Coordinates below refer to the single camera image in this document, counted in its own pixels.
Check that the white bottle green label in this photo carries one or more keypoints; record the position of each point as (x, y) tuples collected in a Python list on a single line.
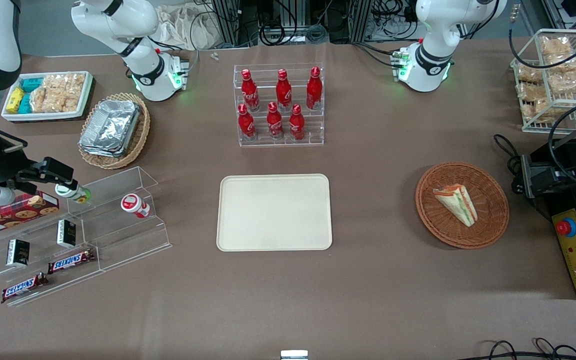
[(75, 194)]

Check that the white rectangular snack tray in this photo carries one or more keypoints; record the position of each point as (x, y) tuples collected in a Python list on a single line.
[(48, 116)]

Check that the brown round wicker basket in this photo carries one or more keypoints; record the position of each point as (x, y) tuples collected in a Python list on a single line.
[(490, 222)]

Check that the small black box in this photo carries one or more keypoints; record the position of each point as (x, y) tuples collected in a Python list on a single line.
[(18, 252), (66, 233)]

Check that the Snickers chocolate bar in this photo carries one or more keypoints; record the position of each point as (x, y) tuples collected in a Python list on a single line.
[(70, 261), (23, 288)]

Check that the clear acrylic stepped shelf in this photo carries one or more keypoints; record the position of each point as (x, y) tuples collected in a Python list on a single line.
[(118, 235)]

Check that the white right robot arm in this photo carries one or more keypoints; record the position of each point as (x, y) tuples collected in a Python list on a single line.
[(143, 65)]

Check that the teal snack pack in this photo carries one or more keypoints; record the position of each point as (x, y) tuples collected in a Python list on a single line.
[(25, 104), (32, 84)]

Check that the yellow snack pack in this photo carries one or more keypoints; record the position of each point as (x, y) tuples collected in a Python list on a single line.
[(15, 100)]

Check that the clear acrylic bottle rack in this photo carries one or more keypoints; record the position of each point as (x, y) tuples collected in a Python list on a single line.
[(278, 142)]

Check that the clear bag rice crackers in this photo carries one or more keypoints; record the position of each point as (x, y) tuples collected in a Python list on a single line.
[(45, 97), (72, 92)]

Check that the red cookie box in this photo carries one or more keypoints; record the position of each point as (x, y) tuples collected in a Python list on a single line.
[(18, 212)]

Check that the beige cloth bag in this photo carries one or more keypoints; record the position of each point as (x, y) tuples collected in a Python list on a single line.
[(183, 27)]

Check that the white bottle red lid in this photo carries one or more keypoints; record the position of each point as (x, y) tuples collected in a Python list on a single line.
[(135, 205)]

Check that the triangle sandwich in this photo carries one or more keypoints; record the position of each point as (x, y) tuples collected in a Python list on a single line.
[(458, 205)]

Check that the red cola bottle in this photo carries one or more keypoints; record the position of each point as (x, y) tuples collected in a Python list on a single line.
[(250, 92), (283, 92), (246, 125), (275, 122), (314, 90), (296, 125)]

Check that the stack of foil trays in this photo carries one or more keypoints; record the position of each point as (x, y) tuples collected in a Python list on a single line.
[(110, 127)]

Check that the cream plastic tray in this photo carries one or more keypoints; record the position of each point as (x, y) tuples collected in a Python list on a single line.
[(273, 212)]

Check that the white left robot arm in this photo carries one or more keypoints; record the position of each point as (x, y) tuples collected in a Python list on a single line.
[(433, 50)]

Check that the light oval wicker basket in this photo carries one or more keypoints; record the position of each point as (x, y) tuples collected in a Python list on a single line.
[(140, 135)]

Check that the clear bag fried snacks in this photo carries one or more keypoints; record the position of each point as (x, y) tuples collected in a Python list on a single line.
[(570, 82), (530, 75), (560, 50), (538, 110)]

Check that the grey black power box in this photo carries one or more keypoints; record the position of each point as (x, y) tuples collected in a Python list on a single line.
[(543, 175)]

